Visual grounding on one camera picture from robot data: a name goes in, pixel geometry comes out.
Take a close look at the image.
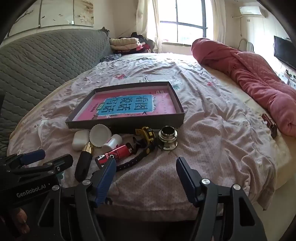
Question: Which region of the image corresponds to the black and gold lipstick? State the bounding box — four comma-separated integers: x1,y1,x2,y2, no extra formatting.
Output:
74,142,94,182

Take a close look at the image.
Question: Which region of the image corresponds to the black hair clip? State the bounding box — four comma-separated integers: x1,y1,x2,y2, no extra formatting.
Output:
132,136,142,154

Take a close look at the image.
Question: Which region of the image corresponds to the cluttered television cabinet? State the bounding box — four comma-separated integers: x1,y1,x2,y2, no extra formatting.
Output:
279,67,296,87

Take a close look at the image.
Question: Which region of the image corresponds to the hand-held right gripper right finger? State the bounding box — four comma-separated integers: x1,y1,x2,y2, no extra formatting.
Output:
176,157,265,241

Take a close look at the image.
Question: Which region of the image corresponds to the small white bottle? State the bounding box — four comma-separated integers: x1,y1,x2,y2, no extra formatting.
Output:
102,134,123,153

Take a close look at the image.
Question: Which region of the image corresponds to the cream curtain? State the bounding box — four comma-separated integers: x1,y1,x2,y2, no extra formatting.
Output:
205,0,226,44
136,0,162,50

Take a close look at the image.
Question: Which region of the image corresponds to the dark patterned cloth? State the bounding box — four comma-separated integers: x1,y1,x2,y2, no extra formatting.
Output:
100,54,122,62

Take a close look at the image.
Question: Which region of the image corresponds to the grey shallow cardboard box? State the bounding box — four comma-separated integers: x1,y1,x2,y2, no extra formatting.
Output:
65,81,185,129

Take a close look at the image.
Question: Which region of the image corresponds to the dark red small case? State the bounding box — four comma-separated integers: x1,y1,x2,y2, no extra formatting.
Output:
262,113,278,139

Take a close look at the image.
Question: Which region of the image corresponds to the pile of dark clothes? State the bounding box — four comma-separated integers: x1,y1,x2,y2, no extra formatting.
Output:
118,32,154,54

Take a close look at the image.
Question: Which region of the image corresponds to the pink floral bed sheet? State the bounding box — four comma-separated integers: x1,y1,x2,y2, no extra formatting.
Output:
7,53,289,222

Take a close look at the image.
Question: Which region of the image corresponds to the pink and blue book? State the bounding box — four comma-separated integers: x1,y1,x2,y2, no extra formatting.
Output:
73,86,179,121

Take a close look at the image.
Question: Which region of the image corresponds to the dark framed window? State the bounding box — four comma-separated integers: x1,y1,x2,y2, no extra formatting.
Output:
159,0,207,44

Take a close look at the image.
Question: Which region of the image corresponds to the person's left hand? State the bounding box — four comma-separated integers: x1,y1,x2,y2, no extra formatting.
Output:
13,207,30,234

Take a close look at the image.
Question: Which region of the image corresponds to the rolled pink quilt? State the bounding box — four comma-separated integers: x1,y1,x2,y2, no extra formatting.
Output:
191,38,296,137

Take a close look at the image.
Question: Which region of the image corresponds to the white ridged jar lid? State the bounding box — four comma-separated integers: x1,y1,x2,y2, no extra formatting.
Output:
90,124,112,147

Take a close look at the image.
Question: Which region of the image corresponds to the grey quilted headboard cover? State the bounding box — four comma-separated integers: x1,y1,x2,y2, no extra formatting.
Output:
0,27,111,158

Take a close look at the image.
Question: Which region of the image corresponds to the white air conditioner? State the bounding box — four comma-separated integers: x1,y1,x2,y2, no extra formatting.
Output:
239,6,266,17

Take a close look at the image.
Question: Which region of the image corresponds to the red and black tube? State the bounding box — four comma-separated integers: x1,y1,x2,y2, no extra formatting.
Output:
95,143,134,169

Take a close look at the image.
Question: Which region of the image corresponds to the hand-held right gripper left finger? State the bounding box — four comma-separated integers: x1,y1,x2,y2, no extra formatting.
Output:
38,159,117,241

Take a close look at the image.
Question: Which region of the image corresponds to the cream folded blanket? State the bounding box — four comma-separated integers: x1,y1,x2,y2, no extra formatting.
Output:
109,37,141,50

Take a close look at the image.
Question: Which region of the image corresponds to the cream mattress sheet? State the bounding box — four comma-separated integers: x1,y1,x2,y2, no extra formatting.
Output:
203,65,296,186

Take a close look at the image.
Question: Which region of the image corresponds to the black television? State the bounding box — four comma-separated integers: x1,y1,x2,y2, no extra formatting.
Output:
274,35,296,70

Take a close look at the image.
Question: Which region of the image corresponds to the yellow toy watch black strap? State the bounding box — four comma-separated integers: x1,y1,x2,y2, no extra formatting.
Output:
116,126,156,172

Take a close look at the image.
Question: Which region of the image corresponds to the white earbud case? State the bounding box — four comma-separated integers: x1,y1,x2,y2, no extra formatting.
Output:
72,130,90,151

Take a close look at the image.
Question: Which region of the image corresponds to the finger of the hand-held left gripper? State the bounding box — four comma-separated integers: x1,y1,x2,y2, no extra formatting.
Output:
4,149,46,169
14,154,74,175

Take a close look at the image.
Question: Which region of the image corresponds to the painted wall art panel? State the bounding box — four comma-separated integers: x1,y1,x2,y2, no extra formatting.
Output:
9,0,95,37

